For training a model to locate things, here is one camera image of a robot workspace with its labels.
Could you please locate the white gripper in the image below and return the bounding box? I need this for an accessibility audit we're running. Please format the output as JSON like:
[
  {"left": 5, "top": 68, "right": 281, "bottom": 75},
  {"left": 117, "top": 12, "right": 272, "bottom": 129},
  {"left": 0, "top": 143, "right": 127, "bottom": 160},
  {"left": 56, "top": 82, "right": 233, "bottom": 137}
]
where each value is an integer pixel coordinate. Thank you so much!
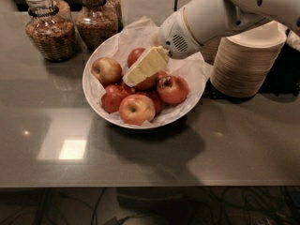
[{"left": 123, "top": 9, "right": 201, "bottom": 87}]

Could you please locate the red apple with sticker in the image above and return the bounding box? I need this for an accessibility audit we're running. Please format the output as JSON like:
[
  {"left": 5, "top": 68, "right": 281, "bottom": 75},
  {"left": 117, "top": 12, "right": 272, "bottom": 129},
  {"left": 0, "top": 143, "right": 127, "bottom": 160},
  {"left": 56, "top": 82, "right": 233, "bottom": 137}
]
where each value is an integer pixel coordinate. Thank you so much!
[{"left": 135, "top": 74, "right": 158, "bottom": 90}]

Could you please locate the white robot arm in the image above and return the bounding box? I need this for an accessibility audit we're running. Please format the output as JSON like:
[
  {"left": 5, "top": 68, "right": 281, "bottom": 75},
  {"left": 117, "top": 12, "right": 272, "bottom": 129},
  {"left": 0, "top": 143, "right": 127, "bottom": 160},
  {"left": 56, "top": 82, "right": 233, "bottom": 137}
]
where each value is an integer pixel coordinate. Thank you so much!
[{"left": 134, "top": 0, "right": 300, "bottom": 70}]

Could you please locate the red apple back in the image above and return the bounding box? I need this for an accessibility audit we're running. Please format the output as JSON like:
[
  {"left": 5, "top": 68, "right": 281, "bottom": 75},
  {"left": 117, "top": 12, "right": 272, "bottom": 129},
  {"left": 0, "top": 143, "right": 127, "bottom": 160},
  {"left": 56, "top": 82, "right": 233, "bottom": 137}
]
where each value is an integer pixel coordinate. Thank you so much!
[{"left": 127, "top": 47, "right": 144, "bottom": 68}]

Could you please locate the white bowl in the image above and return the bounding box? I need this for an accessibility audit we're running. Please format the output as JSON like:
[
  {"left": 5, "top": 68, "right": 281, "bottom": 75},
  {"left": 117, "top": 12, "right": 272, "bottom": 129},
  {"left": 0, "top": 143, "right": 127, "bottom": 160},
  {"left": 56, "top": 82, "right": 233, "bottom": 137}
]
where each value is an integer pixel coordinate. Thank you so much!
[{"left": 82, "top": 26, "right": 206, "bottom": 130}]

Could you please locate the small red apple middle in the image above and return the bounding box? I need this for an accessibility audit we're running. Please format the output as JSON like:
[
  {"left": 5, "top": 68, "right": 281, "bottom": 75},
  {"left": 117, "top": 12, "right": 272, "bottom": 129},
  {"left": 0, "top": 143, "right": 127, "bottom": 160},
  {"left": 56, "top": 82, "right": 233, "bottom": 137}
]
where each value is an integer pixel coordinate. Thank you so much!
[{"left": 120, "top": 81, "right": 137, "bottom": 94}]

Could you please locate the yellow-red apple left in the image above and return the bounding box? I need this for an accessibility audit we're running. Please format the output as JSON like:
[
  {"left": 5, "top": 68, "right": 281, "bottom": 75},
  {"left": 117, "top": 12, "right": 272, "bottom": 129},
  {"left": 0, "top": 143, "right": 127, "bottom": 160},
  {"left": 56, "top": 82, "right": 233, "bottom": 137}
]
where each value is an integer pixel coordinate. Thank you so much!
[{"left": 91, "top": 57, "right": 122, "bottom": 87}]

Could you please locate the yellow-red apple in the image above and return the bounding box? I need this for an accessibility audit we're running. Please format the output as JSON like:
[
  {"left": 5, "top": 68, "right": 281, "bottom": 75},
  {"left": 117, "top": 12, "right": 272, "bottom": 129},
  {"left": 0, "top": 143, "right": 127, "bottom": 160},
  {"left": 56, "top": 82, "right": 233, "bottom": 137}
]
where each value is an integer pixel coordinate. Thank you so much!
[
  {"left": 91, "top": 57, "right": 122, "bottom": 87},
  {"left": 119, "top": 94, "right": 156, "bottom": 126}
]

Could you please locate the red apple right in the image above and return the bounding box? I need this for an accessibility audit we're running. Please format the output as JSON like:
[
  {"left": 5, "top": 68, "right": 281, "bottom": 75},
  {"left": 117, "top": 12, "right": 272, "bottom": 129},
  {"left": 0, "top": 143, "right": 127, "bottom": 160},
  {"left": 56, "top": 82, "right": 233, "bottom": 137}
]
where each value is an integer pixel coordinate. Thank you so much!
[{"left": 157, "top": 75, "right": 189, "bottom": 104}]

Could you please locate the red apple under front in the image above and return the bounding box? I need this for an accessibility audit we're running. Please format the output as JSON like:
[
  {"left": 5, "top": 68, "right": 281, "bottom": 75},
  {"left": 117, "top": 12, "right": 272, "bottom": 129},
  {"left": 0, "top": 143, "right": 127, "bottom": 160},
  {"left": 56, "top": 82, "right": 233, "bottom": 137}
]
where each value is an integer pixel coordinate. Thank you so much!
[{"left": 144, "top": 91, "right": 162, "bottom": 115}]

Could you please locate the yellow-red apple front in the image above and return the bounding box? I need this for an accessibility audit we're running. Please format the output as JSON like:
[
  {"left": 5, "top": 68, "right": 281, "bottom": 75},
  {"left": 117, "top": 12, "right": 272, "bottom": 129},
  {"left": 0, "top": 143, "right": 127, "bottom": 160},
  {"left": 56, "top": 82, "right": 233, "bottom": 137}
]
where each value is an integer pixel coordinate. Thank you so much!
[{"left": 119, "top": 94, "right": 156, "bottom": 126}]

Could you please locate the dark red apple front-left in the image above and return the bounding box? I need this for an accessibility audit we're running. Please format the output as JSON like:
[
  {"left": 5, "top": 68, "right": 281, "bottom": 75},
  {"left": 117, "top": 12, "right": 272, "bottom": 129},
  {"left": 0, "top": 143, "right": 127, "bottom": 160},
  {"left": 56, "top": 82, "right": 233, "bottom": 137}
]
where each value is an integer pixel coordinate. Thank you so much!
[{"left": 101, "top": 84, "right": 128, "bottom": 113}]

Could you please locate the paper bowl stack back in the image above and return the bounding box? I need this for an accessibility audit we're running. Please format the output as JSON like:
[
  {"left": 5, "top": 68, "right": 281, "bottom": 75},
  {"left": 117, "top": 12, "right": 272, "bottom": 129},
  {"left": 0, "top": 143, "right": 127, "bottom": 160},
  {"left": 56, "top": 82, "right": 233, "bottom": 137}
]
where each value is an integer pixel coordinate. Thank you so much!
[{"left": 201, "top": 37, "right": 221, "bottom": 65}]

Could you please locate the paper bowl stack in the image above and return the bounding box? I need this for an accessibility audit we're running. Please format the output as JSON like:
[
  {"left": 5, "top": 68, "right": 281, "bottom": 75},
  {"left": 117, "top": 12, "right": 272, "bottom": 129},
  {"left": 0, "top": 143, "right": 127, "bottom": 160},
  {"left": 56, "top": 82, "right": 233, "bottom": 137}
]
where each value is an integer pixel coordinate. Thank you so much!
[
  {"left": 210, "top": 22, "right": 287, "bottom": 98},
  {"left": 201, "top": 37, "right": 221, "bottom": 65}
]

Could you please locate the paper bowl stack front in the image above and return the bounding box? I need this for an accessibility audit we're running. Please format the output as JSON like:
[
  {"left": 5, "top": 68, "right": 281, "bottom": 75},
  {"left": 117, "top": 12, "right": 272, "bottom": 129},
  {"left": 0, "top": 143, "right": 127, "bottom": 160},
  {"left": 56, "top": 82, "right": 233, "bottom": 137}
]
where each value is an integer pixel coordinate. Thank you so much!
[{"left": 210, "top": 22, "right": 287, "bottom": 98}]

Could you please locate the glass granola jar right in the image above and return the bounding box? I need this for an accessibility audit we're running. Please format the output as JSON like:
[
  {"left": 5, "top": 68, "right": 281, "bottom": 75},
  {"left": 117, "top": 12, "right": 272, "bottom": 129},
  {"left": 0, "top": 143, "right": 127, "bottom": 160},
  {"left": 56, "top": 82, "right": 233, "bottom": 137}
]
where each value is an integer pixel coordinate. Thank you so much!
[{"left": 74, "top": 0, "right": 118, "bottom": 51}]

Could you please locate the glass granola jar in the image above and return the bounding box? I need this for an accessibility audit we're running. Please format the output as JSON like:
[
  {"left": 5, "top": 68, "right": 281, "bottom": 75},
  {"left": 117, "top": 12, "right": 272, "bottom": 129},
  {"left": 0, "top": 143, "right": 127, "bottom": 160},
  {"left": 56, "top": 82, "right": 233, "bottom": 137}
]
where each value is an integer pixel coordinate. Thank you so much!
[
  {"left": 74, "top": 0, "right": 118, "bottom": 51},
  {"left": 25, "top": 0, "right": 76, "bottom": 62}
]

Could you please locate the white box left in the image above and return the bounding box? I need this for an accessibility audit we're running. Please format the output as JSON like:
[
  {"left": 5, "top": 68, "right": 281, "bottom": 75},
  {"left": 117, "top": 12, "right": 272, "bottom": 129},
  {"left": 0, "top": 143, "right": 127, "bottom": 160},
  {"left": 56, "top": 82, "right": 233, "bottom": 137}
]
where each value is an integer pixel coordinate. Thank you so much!
[{"left": 121, "top": 0, "right": 174, "bottom": 25}]

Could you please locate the glass granola jar left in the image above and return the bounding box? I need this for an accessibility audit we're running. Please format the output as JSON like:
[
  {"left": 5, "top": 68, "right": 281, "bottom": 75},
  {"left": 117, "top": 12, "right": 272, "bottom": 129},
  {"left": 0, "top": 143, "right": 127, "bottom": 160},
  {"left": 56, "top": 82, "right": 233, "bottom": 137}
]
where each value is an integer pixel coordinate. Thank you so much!
[{"left": 25, "top": 0, "right": 76, "bottom": 62}]

